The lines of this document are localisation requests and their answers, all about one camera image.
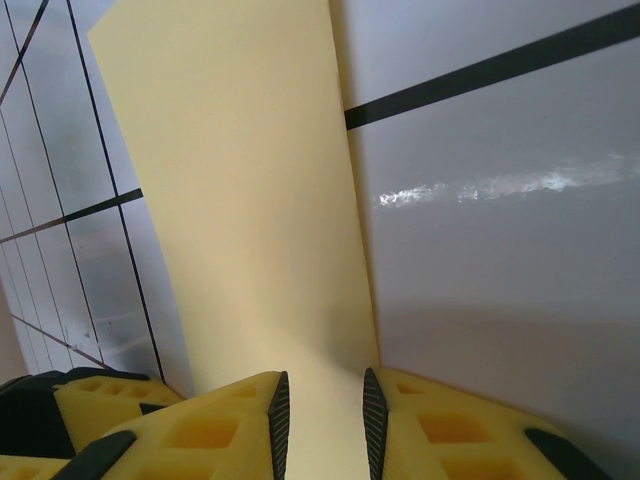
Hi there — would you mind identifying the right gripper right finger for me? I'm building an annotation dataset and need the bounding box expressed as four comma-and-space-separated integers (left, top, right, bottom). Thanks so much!
361, 367, 617, 480

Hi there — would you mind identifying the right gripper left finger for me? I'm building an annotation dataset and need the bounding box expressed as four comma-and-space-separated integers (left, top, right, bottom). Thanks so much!
49, 369, 291, 480

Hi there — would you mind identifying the yellow paper sheet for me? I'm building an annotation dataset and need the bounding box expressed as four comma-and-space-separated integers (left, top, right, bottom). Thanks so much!
87, 0, 382, 401

